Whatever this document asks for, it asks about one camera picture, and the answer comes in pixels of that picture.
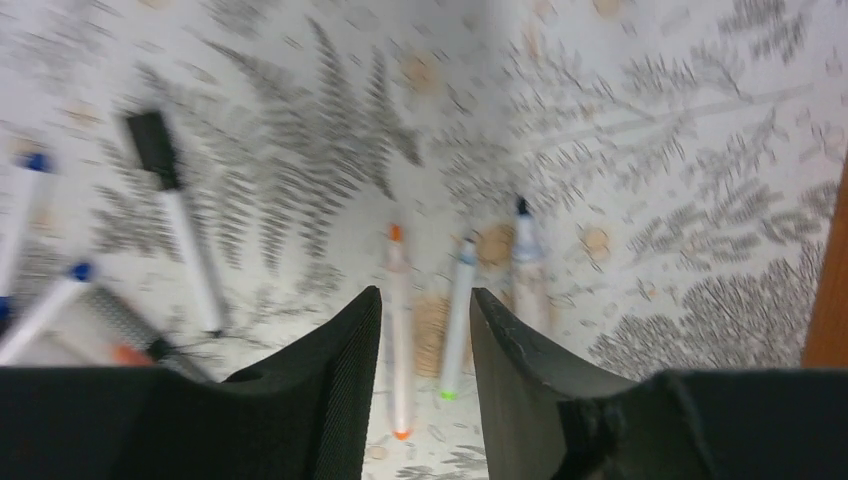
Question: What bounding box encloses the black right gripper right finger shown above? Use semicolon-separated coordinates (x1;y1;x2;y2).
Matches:
470;288;847;479

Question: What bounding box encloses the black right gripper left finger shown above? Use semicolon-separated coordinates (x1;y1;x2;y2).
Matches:
1;286;381;479

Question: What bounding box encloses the white marker green cap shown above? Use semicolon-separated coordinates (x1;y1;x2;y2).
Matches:
439;237;477;400

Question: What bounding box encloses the white marker orange cap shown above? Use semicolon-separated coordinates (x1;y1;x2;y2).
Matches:
381;223;416;440

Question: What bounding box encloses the floral patterned table mat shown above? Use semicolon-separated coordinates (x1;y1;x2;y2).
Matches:
1;1;847;479

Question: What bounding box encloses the orange wooden compartment tray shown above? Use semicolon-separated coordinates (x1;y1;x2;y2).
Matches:
801;167;847;368

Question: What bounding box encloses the white marker black cap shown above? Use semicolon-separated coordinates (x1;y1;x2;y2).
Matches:
124;110;226;338

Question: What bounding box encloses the white marker blue eraser cap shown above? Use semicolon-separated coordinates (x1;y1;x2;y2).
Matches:
1;152;52;299

